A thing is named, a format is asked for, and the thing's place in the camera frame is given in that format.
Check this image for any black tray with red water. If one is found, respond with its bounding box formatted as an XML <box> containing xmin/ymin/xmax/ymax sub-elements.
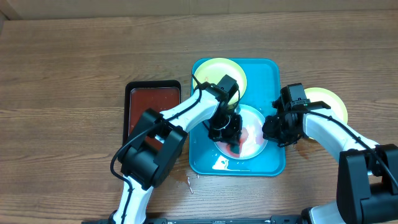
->
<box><xmin>123</xmin><ymin>80</ymin><xmax>181</xmax><ymax>144</ymax></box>

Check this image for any teal plastic tray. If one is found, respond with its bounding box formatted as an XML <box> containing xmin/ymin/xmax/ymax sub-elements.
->
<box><xmin>189</xmin><ymin>58</ymin><xmax>286</xmax><ymax>177</ymax></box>

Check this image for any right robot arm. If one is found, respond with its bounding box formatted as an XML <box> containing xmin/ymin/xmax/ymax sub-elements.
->
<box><xmin>262</xmin><ymin>106</ymin><xmax>397</xmax><ymax>224</ymax></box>

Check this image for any light blue plate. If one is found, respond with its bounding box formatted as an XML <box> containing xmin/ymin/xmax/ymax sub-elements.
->
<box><xmin>215</xmin><ymin>105</ymin><xmax>267</xmax><ymax>160</ymax></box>

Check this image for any yellow-green plate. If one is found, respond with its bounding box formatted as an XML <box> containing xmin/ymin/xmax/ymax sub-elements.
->
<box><xmin>193</xmin><ymin>58</ymin><xmax>247</xmax><ymax>105</ymax></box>
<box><xmin>304</xmin><ymin>87</ymin><xmax>348</xmax><ymax>141</ymax></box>

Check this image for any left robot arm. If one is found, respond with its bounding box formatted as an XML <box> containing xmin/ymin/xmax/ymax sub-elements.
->
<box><xmin>108</xmin><ymin>83</ymin><xmax>246</xmax><ymax>223</ymax></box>

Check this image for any green and orange sponge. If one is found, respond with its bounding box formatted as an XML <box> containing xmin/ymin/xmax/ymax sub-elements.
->
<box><xmin>226</xmin><ymin>144</ymin><xmax>242</xmax><ymax>157</ymax></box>

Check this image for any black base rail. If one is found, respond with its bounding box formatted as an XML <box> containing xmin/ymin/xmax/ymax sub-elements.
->
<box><xmin>81</xmin><ymin>214</ymin><xmax>304</xmax><ymax>224</ymax></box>

